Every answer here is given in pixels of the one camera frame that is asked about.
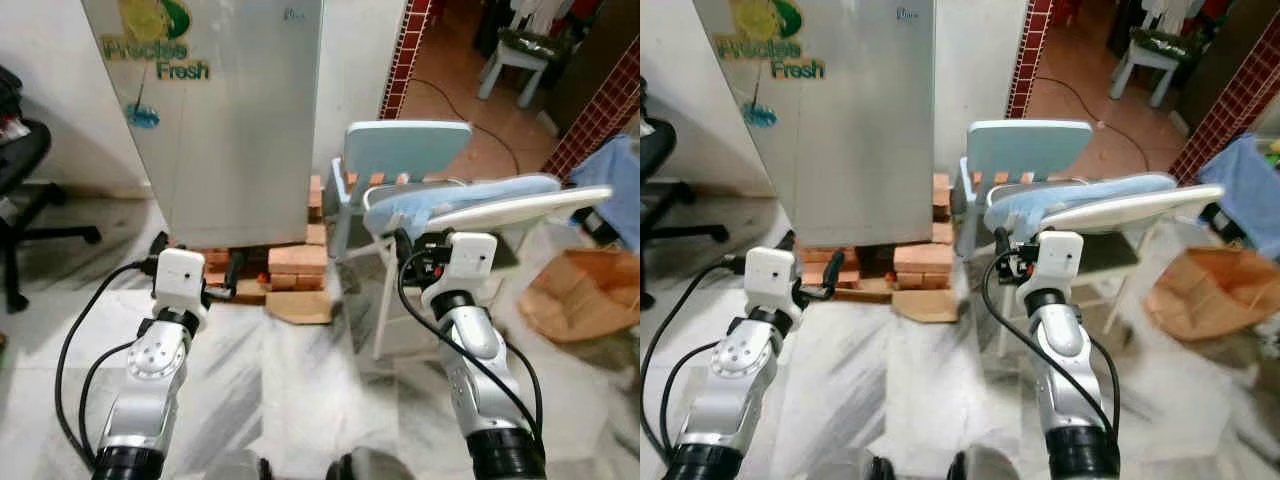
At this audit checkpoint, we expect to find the silver fridge with green sticker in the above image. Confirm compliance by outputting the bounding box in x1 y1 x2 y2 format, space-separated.
80 0 327 251
692 0 937 249

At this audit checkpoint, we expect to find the red brick stack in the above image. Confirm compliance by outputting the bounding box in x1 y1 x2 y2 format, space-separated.
800 172 957 301
178 172 333 304

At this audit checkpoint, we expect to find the flat cardboard piece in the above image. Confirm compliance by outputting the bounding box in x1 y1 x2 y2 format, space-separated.
264 290 334 326
890 288 961 323

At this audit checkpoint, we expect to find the blue towel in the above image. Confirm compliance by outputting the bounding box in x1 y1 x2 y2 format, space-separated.
372 174 563 239
985 172 1179 239

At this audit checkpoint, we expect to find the light blue plastic chair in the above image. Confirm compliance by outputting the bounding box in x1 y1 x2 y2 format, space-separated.
955 119 1094 259
326 120 474 263

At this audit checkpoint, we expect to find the white ironing board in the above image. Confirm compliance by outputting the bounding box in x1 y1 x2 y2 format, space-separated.
985 184 1227 357
362 183 615 361

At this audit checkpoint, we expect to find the open cardboard box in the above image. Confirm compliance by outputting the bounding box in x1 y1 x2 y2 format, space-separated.
1147 246 1280 343
520 247 641 344

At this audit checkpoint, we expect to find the black office chair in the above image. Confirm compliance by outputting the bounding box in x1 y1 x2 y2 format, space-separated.
0 65 103 313
640 80 730 309

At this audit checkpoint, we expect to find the robot left leg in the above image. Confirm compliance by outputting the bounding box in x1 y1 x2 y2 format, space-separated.
800 452 896 480
195 450 273 480

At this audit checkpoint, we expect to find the robot leg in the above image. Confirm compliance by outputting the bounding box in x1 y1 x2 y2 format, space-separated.
325 448 401 480
195 450 273 480
950 448 1021 480
800 452 896 480

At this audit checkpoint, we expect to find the blue cloth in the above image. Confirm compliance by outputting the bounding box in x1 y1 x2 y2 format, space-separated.
1197 133 1280 261
570 133 641 251

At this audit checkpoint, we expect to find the robot right leg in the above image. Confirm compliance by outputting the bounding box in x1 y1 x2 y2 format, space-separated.
950 448 1021 480
325 448 401 480

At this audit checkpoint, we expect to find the light blue plastic stool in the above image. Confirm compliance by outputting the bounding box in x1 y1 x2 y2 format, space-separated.
1110 28 1186 108
477 28 553 108

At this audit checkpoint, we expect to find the dark green bag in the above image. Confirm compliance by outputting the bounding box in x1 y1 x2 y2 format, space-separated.
497 27 563 63
1130 27 1201 63

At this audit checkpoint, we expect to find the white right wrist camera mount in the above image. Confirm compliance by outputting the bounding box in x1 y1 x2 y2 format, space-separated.
420 232 499 311
1025 230 1086 306

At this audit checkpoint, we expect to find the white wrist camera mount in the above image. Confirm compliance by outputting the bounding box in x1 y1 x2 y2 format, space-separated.
1025 230 1086 306
743 247 801 326
420 232 499 311
153 248 209 331

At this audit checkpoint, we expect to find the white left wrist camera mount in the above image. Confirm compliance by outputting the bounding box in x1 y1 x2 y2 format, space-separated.
743 247 801 326
153 248 209 331

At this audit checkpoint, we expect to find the black floor cable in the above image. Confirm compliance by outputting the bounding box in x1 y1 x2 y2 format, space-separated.
1034 77 1153 169
400 78 522 177

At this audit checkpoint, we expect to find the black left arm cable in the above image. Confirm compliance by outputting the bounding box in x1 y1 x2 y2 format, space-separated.
54 258 159 471
640 258 747 463

